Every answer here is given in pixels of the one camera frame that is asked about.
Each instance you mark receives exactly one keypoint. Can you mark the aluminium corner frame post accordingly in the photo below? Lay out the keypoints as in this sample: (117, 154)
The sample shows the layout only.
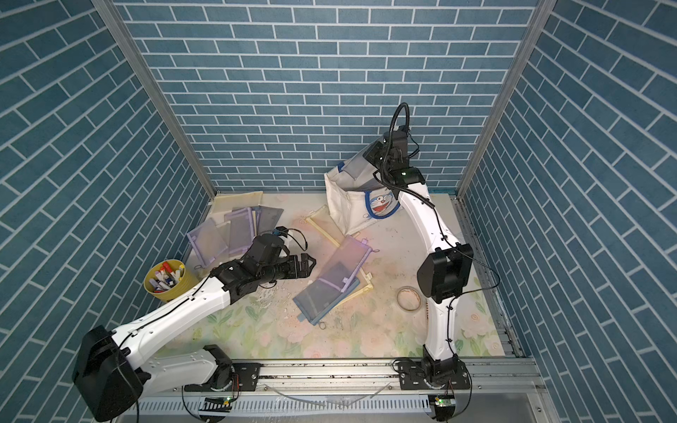
(525, 49)

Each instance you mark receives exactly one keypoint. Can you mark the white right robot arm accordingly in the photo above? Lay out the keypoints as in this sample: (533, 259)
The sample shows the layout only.
(446, 263)

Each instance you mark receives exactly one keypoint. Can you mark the yellow cup of markers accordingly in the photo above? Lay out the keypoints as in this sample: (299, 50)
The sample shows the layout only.
(168, 280)

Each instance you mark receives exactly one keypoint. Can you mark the white canvas Doraemon tote bag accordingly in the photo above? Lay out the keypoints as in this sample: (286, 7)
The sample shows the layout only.
(353, 211)

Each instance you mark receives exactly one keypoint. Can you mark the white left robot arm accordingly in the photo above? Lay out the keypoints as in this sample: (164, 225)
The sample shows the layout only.
(115, 369)

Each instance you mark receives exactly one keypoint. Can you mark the purple mesh pouch upright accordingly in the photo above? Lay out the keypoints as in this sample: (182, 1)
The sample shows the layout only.
(242, 228)

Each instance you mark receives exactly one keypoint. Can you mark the left aluminium corner post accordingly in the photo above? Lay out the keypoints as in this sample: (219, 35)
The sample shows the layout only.
(123, 38)

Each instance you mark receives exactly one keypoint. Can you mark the grey mesh pencil pouch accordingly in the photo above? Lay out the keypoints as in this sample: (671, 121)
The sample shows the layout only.
(356, 174)

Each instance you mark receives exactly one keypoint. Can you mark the aluminium front rail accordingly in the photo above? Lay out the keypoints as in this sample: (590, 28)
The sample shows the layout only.
(338, 373)

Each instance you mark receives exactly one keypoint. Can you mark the yellow mesh pouch by bag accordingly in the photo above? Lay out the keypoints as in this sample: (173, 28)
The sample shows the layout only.
(321, 220)

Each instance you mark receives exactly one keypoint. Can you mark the clear tape roll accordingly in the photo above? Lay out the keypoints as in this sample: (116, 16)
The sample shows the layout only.
(408, 299)

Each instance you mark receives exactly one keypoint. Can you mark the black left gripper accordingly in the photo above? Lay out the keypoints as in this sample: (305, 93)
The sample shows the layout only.
(305, 270)

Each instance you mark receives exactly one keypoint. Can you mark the teal blue mesh pouch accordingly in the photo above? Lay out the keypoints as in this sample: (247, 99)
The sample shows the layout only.
(319, 298)

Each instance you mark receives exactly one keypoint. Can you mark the light purple mesh pouch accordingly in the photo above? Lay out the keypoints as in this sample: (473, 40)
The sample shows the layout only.
(341, 270)

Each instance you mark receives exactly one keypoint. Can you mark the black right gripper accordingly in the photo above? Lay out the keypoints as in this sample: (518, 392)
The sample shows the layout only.
(375, 153)

